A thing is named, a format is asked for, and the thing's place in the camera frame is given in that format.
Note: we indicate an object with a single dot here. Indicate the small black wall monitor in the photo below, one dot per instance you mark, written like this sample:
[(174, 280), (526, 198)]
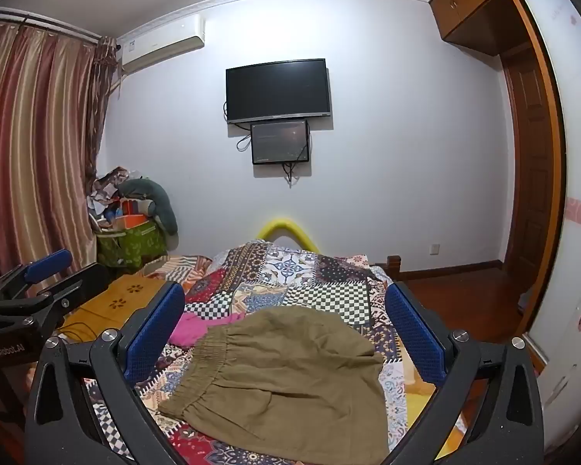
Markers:
[(280, 140)]

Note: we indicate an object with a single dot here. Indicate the frosted sliding wardrobe door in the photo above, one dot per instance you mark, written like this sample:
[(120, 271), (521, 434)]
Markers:
[(571, 155)]

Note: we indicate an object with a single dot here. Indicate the white wheeled cabinet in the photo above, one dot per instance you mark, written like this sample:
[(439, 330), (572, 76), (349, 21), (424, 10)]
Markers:
[(571, 348)]

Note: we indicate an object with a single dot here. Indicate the yellow foam bed rail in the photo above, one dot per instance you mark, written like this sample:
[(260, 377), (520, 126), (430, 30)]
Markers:
[(283, 224)]

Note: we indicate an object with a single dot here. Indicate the grey green pillow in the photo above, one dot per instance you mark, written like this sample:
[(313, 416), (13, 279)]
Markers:
[(160, 203)]

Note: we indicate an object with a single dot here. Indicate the wooden overhead cabinet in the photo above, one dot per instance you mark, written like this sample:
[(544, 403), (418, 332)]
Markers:
[(465, 2)]

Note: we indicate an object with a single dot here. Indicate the pile of clothes and boxes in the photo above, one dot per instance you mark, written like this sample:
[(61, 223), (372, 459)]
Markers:
[(109, 203)]

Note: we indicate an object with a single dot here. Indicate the yellow wooden folding table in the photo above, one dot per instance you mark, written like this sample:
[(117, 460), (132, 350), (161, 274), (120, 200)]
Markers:
[(111, 300)]

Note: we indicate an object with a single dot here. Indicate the olive green pants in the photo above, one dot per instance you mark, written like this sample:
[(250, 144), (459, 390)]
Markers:
[(281, 378)]

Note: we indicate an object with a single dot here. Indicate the white wall socket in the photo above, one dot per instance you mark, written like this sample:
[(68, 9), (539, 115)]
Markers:
[(435, 249)]

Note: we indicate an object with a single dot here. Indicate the striped red curtain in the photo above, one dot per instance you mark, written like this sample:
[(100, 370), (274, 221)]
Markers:
[(34, 131)]

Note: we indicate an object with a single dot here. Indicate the patchwork printed bedsheet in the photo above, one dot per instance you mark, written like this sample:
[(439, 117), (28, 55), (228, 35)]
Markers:
[(310, 276)]

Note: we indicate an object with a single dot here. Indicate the pink cloth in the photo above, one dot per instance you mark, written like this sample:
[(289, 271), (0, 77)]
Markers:
[(189, 330)]

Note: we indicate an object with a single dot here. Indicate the wooden bed post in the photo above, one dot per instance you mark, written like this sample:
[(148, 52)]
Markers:
[(393, 267)]

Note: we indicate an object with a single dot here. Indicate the black wall television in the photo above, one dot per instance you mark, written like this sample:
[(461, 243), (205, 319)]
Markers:
[(276, 89)]

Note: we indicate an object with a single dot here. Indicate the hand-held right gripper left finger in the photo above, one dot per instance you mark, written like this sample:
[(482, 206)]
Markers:
[(155, 330)]

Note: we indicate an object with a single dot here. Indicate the white air conditioner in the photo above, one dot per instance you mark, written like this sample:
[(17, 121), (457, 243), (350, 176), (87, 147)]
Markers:
[(164, 43)]

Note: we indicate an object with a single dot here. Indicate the orange yellow fleece blanket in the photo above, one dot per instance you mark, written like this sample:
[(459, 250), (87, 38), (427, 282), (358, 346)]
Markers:
[(423, 411)]

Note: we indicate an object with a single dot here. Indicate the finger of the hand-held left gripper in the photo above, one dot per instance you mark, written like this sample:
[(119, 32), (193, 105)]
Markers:
[(48, 261), (72, 288)]

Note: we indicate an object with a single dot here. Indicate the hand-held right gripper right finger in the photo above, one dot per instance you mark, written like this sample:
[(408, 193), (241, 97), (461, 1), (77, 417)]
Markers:
[(412, 335)]

